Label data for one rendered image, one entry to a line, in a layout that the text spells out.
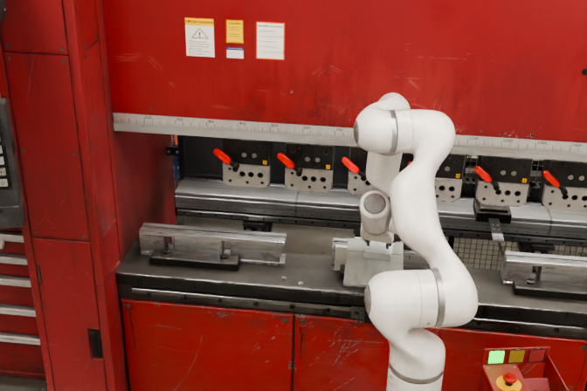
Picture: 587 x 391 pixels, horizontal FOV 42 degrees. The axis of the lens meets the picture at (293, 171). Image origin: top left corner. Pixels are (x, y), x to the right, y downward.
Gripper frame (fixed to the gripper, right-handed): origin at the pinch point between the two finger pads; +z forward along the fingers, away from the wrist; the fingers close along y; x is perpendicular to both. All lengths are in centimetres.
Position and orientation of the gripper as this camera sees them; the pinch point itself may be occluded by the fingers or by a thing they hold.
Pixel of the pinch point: (378, 241)
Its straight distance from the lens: 238.6
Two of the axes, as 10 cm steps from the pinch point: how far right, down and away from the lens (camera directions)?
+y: -9.7, -1.4, 2.1
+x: -2.1, 9.0, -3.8
